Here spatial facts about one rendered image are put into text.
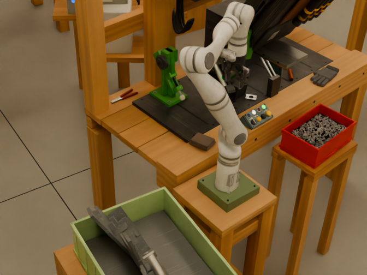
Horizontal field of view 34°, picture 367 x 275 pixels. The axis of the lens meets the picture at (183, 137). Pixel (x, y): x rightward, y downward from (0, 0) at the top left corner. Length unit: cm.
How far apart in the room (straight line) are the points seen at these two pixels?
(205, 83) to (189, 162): 59
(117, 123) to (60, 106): 170
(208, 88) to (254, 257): 97
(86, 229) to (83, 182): 155
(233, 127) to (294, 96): 89
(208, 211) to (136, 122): 65
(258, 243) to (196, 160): 46
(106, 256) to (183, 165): 57
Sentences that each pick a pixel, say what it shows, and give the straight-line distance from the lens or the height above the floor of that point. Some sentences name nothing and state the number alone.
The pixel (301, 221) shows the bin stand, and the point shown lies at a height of 46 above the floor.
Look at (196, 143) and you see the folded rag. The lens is 277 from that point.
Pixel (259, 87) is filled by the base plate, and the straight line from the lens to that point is 321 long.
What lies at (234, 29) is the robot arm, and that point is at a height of 160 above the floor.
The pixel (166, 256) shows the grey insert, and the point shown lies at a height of 85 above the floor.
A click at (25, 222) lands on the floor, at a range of 376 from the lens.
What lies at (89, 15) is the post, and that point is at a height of 142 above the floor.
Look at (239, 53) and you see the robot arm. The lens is 239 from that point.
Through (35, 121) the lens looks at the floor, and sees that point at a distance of 451.
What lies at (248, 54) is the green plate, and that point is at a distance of 303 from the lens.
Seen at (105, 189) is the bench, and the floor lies 36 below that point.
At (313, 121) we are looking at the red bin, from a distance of 305.
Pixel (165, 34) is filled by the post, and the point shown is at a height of 117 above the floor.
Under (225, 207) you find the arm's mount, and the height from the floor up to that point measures 88.
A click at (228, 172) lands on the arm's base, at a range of 251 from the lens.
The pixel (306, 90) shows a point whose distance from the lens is 323.
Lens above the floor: 267
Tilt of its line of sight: 39 degrees down
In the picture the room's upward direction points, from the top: 2 degrees clockwise
